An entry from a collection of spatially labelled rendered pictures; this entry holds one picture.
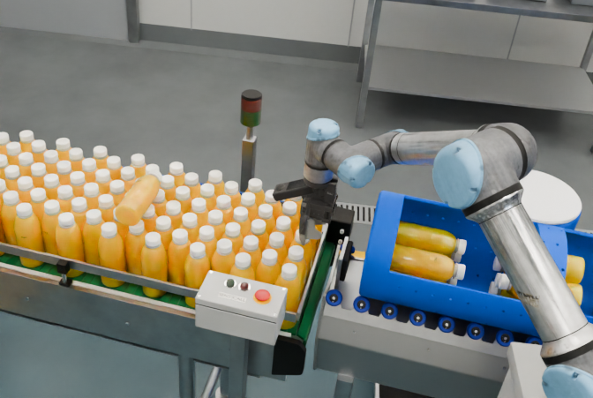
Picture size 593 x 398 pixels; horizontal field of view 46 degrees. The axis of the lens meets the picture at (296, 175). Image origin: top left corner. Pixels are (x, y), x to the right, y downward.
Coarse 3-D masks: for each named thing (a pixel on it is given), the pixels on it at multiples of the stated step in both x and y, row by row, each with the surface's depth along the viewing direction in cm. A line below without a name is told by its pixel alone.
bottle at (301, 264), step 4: (288, 256) 180; (284, 260) 181; (288, 260) 180; (292, 260) 178; (296, 260) 179; (300, 260) 179; (304, 260) 181; (296, 264) 179; (300, 264) 179; (304, 264) 180; (300, 268) 179; (304, 268) 180; (300, 272) 180; (304, 272) 181; (300, 276) 180; (304, 276) 182; (300, 280) 181; (304, 280) 183; (304, 284) 184; (304, 288) 186; (300, 296) 185; (300, 300) 186
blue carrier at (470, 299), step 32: (384, 192) 180; (384, 224) 171; (448, 224) 191; (544, 224) 176; (384, 256) 169; (480, 256) 193; (384, 288) 173; (416, 288) 170; (448, 288) 168; (480, 288) 191; (480, 320) 173; (512, 320) 169
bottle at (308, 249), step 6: (294, 240) 186; (306, 246) 185; (312, 246) 187; (288, 252) 188; (306, 252) 185; (312, 252) 187; (306, 258) 186; (306, 264) 187; (306, 276) 190; (306, 282) 192
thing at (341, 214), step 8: (336, 208) 209; (344, 208) 209; (336, 216) 206; (344, 216) 206; (352, 216) 206; (328, 224) 206; (336, 224) 205; (344, 224) 204; (352, 224) 210; (328, 232) 207; (336, 232) 207; (344, 232) 206; (328, 240) 209; (336, 240) 208
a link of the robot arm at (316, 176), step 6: (306, 168) 169; (306, 174) 170; (312, 174) 168; (318, 174) 168; (324, 174) 168; (330, 174) 169; (312, 180) 169; (318, 180) 169; (324, 180) 169; (330, 180) 171
